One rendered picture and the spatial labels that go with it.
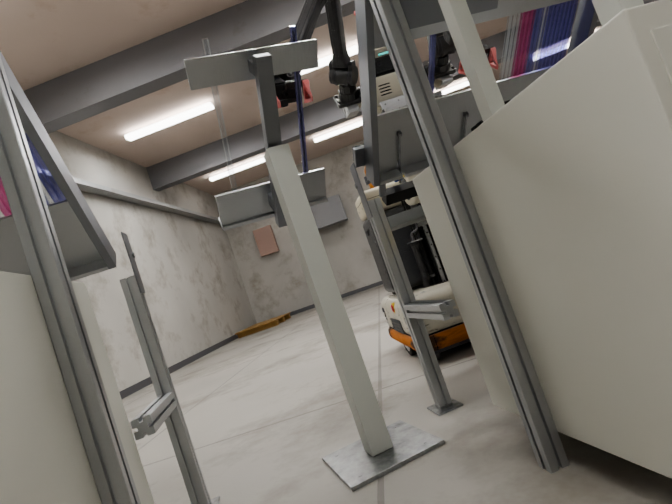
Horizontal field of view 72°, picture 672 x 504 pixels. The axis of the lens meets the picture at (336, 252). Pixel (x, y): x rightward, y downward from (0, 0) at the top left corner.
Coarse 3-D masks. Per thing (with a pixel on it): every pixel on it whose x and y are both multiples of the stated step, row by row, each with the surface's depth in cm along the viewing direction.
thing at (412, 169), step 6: (420, 162) 143; (426, 162) 142; (402, 168) 141; (408, 168) 141; (414, 168) 140; (420, 168) 140; (384, 174) 140; (390, 174) 139; (396, 174) 139; (402, 174) 139; (408, 174) 139; (414, 174) 140; (384, 180) 137; (390, 180) 138
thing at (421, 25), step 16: (400, 0) 106; (416, 0) 107; (432, 0) 109; (480, 0) 113; (496, 0) 115; (512, 0) 120; (528, 0) 122; (544, 0) 124; (560, 0) 126; (416, 16) 110; (432, 16) 111; (480, 16) 120; (496, 16) 122; (416, 32) 116; (432, 32) 118
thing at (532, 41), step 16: (576, 0) 129; (512, 16) 124; (528, 16) 126; (544, 16) 128; (560, 16) 130; (512, 32) 128; (528, 32) 129; (544, 32) 131; (560, 32) 133; (512, 48) 131; (528, 48) 133; (544, 48) 135; (560, 48) 137; (512, 64) 134; (528, 64) 136; (544, 64) 138
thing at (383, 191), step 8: (384, 184) 139; (400, 184) 145; (408, 184) 145; (384, 192) 141; (392, 192) 143; (400, 192) 143; (408, 192) 144; (416, 192) 146; (384, 200) 145; (392, 200) 144; (400, 200) 145
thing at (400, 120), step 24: (528, 72) 138; (456, 96) 133; (504, 96) 139; (384, 120) 129; (408, 120) 132; (456, 120) 138; (480, 120) 141; (384, 144) 134; (408, 144) 137; (384, 168) 140
